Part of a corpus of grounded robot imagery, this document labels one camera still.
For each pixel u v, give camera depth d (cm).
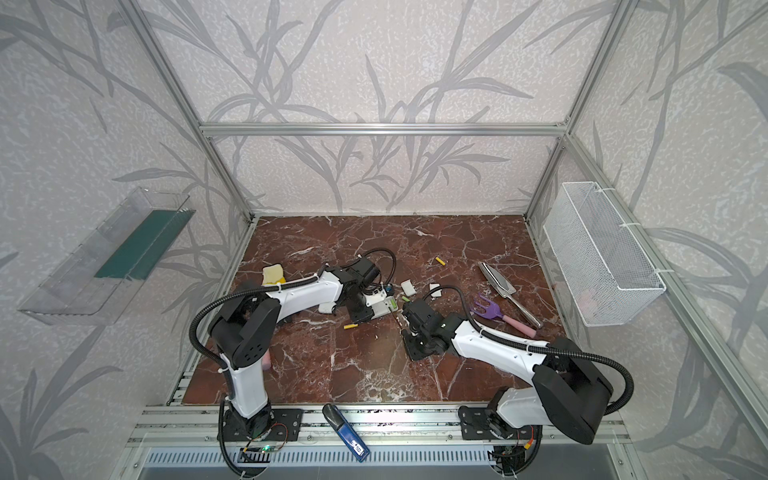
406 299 96
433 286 99
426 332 64
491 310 94
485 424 74
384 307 93
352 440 68
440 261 106
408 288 100
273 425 72
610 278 61
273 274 102
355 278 75
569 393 41
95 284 64
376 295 83
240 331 53
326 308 90
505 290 99
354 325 91
